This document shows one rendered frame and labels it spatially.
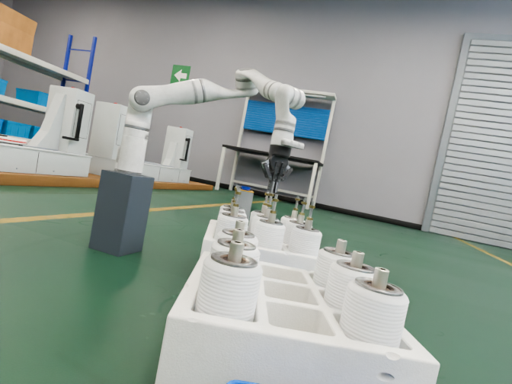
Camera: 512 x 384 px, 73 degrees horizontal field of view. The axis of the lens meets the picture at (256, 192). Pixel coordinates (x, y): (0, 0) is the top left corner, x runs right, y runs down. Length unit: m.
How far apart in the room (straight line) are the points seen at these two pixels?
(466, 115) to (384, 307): 5.75
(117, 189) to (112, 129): 2.37
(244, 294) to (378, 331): 0.21
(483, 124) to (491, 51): 1.09
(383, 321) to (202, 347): 0.27
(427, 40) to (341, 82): 1.43
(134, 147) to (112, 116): 2.37
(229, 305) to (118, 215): 0.89
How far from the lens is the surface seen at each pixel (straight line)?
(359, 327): 0.58
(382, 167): 6.07
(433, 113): 6.26
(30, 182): 2.93
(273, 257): 1.03
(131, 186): 1.33
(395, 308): 0.58
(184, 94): 1.39
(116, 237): 1.37
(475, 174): 6.16
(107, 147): 3.72
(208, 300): 0.54
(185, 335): 0.53
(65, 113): 3.35
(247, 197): 1.45
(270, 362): 0.54
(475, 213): 6.15
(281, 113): 1.18
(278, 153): 1.16
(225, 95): 1.43
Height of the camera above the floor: 0.39
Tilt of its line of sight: 3 degrees down
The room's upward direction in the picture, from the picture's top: 11 degrees clockwise
